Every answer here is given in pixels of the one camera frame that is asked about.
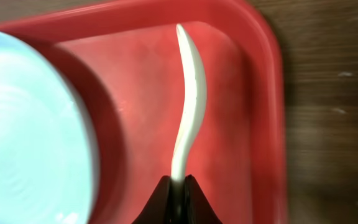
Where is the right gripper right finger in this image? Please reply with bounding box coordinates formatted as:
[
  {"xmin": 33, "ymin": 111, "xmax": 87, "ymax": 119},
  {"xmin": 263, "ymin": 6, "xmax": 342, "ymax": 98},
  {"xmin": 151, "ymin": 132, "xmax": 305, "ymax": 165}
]
[{"xmin": 184, "ymin": 175, "xmax": 222, "ymax": 224}]

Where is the red serving tray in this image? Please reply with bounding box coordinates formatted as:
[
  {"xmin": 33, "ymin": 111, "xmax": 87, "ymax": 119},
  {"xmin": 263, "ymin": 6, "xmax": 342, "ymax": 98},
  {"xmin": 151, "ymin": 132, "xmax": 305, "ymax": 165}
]
[{"xmin": 0, "ymin": 0, "xmax": 287, "ymax": 223}]

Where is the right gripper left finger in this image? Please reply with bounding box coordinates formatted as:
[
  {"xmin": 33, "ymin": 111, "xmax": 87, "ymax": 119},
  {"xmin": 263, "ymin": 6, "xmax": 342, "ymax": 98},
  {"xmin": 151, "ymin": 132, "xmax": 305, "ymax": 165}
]
[{"xmin": 132, "ymin": 175, "xmax": 170, "ymax": 224}]

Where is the large light blue plate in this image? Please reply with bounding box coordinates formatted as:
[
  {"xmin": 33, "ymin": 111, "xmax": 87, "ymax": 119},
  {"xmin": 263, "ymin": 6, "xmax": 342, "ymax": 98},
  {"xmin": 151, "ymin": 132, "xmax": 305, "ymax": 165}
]
[{"xmin": 0, "ymin": 32, "xmax": 99, "ymax": 223}]

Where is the white plastic spoon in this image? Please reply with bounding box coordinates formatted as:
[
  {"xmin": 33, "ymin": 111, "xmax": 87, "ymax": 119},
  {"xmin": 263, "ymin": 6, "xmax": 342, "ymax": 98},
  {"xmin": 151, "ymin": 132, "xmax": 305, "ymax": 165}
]
[{"xmin": 170, "ymin": 24, "xmax": 207, "ymax": 183}]

